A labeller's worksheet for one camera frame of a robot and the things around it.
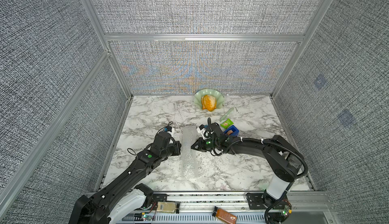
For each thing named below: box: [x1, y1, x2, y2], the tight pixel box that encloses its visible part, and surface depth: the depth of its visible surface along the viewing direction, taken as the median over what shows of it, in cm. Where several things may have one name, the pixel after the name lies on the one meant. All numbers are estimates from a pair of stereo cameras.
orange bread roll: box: [201, 94, 217, 112], surface depth 107 cm
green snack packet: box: [220, 118, 235, 130], surface depth 105 cm
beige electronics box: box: [156, 201, 177, 214], surface depth 70 cm
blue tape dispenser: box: [223, 124, 240, 137], surface depth 94 cm
